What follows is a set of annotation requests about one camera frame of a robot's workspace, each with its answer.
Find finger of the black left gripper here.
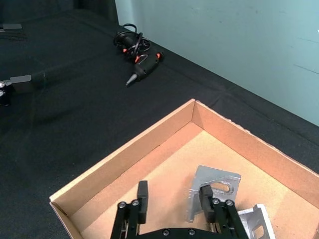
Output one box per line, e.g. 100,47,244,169
0,23,28,41
0,74,33,107

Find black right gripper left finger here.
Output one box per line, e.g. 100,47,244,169
110,180,150,239

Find black corded tool orange parts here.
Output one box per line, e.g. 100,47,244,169
113,23,165,88

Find shallow brown cardboard tray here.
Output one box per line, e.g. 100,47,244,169
49,98,319,239

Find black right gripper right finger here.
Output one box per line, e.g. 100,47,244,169
199,185,249,239

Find black table cloth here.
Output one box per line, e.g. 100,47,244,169
0,0,319,239

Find silver metal corner bracket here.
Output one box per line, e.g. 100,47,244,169
236,204,276,239
185,164,242,224

